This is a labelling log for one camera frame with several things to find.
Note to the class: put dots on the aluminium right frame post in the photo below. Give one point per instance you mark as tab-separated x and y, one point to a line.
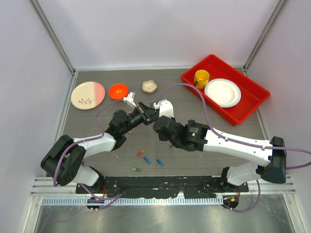
278	9

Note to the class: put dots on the white paper plate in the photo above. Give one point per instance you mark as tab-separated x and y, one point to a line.
223	92

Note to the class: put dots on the pink cream floral plate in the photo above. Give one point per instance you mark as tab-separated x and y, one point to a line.
87	95

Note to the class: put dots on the aluminium front frame rail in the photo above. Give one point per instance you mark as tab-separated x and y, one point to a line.
44	186

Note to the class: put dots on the blue battery near green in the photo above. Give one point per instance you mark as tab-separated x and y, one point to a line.
147	160

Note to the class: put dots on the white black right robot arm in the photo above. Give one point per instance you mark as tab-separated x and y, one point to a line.
263	162

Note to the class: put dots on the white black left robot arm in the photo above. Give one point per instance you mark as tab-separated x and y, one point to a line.
64	160

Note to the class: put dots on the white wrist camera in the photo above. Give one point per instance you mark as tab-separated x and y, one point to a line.
164	108
129	100

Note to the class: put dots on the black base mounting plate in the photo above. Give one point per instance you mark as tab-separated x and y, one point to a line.
164	187

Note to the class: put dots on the small patterned ceramic bowl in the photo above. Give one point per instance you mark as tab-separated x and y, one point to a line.
149	86

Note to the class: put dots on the blue battery lower right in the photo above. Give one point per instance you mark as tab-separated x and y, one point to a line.
160	163

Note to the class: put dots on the red plastic bin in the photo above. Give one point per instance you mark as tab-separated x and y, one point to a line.
253	95

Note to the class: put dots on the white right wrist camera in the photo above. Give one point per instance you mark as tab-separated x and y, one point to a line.
164	108

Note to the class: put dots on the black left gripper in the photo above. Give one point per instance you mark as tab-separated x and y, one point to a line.
148	113

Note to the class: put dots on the orange plastic bowl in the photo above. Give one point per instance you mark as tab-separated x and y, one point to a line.
118	91

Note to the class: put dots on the aluminium left frame post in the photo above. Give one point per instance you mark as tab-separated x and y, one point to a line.
51	33

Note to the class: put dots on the aluminium frame post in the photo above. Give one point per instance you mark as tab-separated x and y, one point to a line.
278	9
51	33

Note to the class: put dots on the yellow mug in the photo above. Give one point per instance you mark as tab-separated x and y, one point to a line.
201	78

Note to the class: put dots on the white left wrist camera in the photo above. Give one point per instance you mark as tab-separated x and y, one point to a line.
129	100

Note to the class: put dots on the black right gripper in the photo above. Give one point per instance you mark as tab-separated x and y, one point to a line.
162	139

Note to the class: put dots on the white slotted cable duct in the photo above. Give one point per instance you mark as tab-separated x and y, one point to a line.
89	201

